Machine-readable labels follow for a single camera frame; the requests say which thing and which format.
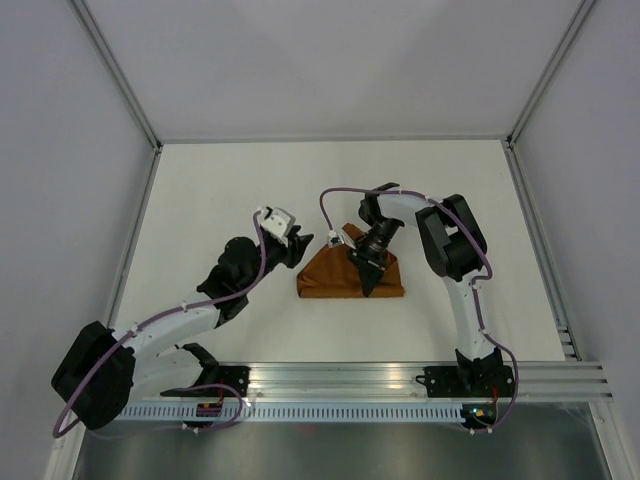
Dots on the aluminium frame post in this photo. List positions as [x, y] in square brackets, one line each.
[561, 51]
[102, 48]

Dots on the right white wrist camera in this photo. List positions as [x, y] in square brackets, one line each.
[336, 238]

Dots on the aluminium front rail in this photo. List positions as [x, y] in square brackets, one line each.
[550, 381]

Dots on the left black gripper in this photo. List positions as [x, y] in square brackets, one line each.
[297, 246]

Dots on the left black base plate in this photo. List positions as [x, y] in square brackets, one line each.
[235, 376]

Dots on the white slotted cable duct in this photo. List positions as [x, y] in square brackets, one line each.
[315, 412]

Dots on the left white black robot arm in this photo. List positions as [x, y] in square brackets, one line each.
[105, 368]

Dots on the rear aluminium frame bar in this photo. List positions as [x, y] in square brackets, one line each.
[334, 138]

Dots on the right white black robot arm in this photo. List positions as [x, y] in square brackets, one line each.
[455, 250]

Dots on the right aluminium frame post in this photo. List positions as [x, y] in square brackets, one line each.
[561, 51]

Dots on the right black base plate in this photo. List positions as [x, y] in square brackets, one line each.
[453, 382]

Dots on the brown cloth napkin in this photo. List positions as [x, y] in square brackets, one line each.
[330, 275]

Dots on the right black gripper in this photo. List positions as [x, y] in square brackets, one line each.
[370, 269]

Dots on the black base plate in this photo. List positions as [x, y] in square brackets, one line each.
[453, 382]
[235, 376]

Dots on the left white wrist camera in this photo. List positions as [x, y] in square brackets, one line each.
[277, 220]

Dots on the left aluminium frame post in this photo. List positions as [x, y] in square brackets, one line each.
[102, 48]

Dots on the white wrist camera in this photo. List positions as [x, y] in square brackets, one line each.
[277, 220]
[336, 238]

